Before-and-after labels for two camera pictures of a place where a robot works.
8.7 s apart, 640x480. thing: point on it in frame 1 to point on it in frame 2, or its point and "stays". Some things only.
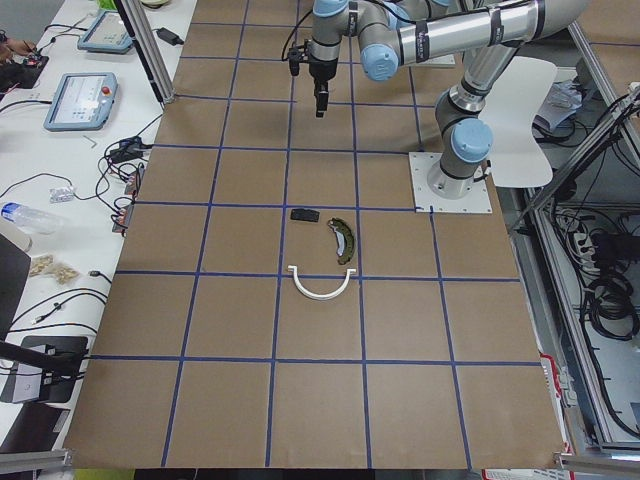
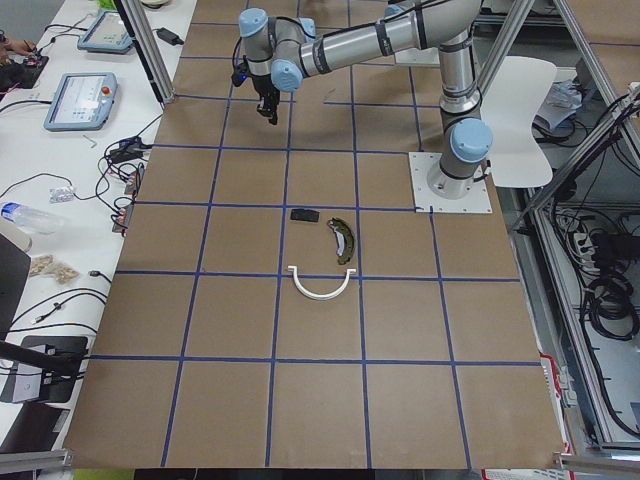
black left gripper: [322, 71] to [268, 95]
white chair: [518, 158] stays
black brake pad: [305, 214] stays
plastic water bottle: [34, 220] stays
